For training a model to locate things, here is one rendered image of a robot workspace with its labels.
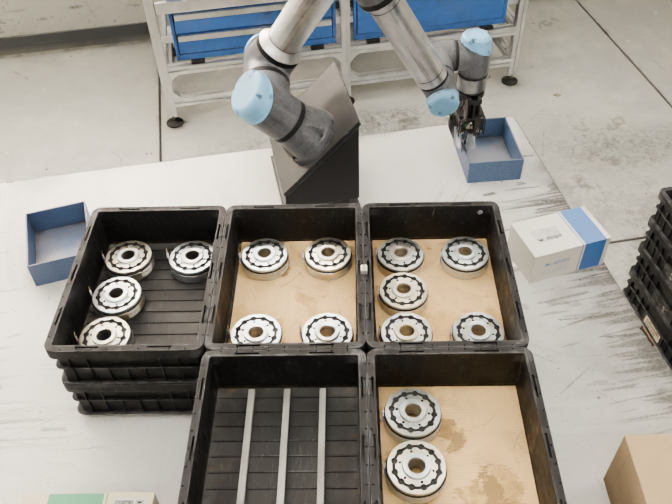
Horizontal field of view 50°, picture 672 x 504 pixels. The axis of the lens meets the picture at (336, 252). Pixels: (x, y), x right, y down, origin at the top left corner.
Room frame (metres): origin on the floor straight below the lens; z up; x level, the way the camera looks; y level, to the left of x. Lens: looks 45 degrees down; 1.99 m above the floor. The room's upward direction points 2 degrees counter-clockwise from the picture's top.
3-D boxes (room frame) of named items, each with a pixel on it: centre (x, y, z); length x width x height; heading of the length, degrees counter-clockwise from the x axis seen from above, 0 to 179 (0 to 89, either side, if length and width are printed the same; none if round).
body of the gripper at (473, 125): (1.60, -0.37, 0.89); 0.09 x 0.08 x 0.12; 3
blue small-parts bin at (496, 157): (1.63, -0.44, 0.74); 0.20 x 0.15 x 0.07; 3
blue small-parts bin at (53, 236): (1.32, 0.69, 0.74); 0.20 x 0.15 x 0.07; 16
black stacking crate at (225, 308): (1.01, 0.09, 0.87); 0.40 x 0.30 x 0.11; 178
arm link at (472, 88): (1.60, -0.37, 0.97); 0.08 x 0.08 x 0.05
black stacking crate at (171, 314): (1.02, 0.39, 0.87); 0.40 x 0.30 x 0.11; 178
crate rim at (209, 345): (1.01, 0.09, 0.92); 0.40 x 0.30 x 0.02; 178
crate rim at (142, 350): (1.02, 0.39, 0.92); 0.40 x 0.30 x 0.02; 178
